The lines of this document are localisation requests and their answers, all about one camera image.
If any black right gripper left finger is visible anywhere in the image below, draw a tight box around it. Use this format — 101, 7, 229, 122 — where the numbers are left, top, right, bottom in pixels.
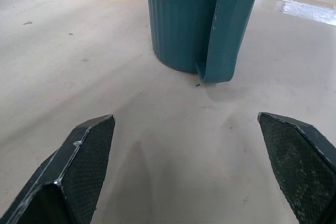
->
0, 114, 116, 224

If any teal ribbed mug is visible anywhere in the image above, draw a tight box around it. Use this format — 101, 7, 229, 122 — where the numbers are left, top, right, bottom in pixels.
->
145, 0, 264, 83

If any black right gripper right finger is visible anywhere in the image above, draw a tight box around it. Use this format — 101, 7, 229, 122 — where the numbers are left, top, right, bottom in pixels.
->
257, 112, 336, 224

